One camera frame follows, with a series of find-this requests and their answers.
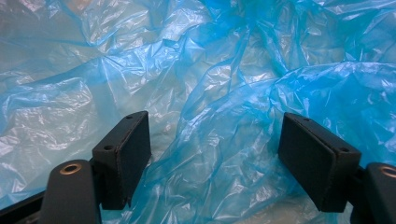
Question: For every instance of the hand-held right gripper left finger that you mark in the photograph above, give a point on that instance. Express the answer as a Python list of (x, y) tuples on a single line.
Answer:
[(124, 161)]

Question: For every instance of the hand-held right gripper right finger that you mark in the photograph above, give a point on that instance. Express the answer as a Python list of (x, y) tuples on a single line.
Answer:
[(314, 161)]

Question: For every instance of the blue plastic bag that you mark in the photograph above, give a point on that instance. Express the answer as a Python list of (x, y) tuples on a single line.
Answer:
[(218, 77)]

